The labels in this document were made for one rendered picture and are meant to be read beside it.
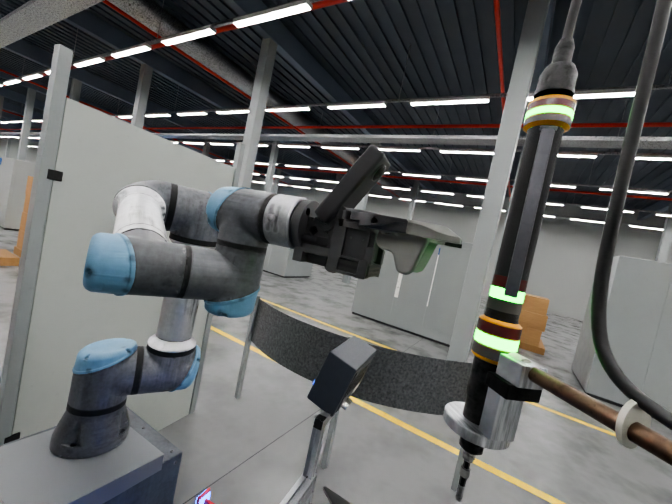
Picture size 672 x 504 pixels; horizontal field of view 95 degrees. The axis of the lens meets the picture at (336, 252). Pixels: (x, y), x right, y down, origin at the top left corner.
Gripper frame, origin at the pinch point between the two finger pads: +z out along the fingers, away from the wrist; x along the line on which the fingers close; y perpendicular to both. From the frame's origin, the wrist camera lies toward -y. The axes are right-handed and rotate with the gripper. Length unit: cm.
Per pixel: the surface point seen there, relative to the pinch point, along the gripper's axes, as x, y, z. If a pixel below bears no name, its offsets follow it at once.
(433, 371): -189, 80, -1
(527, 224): 2.3, -2.3, 6.7
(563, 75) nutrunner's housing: 1.5, -17.9, 6.8
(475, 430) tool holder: 2.7, 19.7, 6.3
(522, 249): 2.4, 0.3, 6.7
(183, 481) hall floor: -104, 166, -124
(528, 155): 1.0, -9.7, 5.5
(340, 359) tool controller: -57, 42, -28
